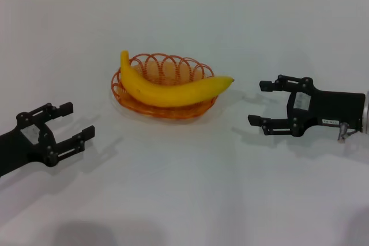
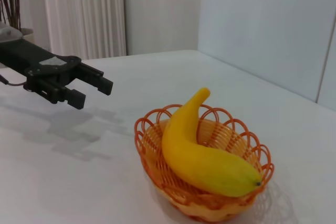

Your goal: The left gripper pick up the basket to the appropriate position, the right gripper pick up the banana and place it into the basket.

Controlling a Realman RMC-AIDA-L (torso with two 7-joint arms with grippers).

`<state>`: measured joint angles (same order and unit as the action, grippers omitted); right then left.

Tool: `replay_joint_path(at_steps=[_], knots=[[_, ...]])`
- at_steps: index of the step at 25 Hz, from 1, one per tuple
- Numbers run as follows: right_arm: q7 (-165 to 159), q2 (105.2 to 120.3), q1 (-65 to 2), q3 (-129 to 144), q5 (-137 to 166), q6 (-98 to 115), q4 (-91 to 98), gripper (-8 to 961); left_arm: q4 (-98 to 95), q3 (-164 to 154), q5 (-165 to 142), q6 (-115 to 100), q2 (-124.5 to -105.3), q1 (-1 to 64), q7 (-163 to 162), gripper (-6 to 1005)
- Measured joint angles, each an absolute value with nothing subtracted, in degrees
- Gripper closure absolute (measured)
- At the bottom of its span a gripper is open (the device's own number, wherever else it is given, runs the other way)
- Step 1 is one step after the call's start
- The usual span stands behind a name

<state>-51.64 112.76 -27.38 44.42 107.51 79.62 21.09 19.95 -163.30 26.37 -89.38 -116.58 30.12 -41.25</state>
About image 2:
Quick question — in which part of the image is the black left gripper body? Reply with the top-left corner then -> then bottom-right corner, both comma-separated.
0,39 -> 82,92

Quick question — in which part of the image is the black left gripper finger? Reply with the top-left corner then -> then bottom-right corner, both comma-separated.
39,79 -> 87,110
75,63 -> 113,95

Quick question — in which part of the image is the orange woven plastic basket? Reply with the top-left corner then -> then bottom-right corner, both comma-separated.
134,104 -> 275,222

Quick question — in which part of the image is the yellow banana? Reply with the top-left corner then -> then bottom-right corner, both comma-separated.
161,87 -> 263,198

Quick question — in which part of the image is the beige round plant pot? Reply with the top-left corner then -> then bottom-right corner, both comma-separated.
19,28 -> 35,44

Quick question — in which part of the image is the white ribbed radiator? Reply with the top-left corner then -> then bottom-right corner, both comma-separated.
41,0 -> 127,60

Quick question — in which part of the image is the left gripper plug with cable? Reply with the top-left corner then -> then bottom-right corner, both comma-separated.
0,74 -> 27,87

